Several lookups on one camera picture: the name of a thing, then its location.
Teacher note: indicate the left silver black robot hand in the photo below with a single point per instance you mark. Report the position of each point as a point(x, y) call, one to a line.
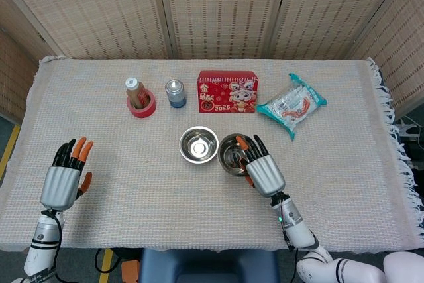
point(61, 187)

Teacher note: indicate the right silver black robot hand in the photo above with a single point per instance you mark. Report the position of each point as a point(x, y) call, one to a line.
point(266, 177)

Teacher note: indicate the metal bowl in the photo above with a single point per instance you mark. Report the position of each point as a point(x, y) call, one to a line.
point(228, 157)
point(198, 145)

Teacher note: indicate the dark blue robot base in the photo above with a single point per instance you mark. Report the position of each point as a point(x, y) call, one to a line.
point(208, 266)

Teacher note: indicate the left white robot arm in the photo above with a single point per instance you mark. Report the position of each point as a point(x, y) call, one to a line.
point(41, 236)

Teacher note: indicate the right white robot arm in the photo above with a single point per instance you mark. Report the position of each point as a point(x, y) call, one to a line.
point(298, 226)

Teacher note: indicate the teal clear snack packet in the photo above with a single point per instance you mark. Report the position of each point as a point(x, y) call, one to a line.
point(291, 105)

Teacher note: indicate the red 2026 desk calendar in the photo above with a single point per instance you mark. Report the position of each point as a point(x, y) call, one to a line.
point(225, 94)

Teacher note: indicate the beige woven tablecloth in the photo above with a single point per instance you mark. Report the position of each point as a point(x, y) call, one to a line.
point(159, 203)

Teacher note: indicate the orange floor object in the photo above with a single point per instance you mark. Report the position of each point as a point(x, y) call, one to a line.
point(130, 271)

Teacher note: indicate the red tape roll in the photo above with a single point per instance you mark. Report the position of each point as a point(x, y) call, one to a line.
point(142, 114)

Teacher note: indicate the juice bottle white cap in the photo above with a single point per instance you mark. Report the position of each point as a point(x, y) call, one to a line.
point(134, 92)

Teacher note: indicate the blue silver drink can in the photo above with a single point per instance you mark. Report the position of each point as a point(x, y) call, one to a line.
point(175, 95)

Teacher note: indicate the woven folding screen panel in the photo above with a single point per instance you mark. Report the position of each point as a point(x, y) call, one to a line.
point(331, 8)
point(99, 8)
point(225, 8)
point(404, 47)
point(16, 64)

